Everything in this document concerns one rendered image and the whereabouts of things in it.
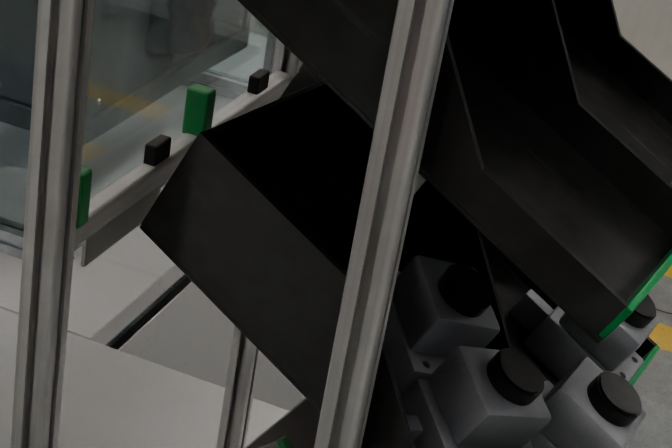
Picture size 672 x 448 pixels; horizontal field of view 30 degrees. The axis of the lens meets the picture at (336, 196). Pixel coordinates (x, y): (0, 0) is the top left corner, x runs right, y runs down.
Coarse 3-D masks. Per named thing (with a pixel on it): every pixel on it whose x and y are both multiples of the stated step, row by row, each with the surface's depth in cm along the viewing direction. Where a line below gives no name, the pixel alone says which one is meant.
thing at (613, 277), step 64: (256, 0) 59; (320, 0) 58; (384, 0) 56; (512, 0) 66; (320, 64) 59; (384, 64) 57; (448, 64) 55; (512, 64) 68; (448, 128) 56; (512, 128) 65; (576, 128) 67; (448, 192) 57; (512, 192) 60; (576, 192) 64; (640, 192) 66; (512, 256) 57; (576, 256) 55; (640, 256) 63; (576, 320) 56
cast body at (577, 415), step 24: (552, 384) 72; (576, 384) 67; (600, 384) 67; (624, 384) 68; (552, 408) 67; (576, 408) 66; (600, 408) 66; (624, 408) 66; (552, 432) 68; (576, 432) 67; (600, 432) 66; (624, 432) 67
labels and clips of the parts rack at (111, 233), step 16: (256, 80) 86; (192, 96) 77; (208, 96) 77; (192, 112) 78; (208, 112) 78; (192, 128) 78; (208, 128) 78; (160, 144) 73; (144, 160) 73; (160, 160) 74; (80, 176) 64; (80, 192) 64; (80, 208) 65; (128, 208) 74; (144, 208) 76; (80, 224) 65; (112, 224) 72; (128, 224) 75; (96, 240) 71; (112, 240) 73; (96, 256) 72
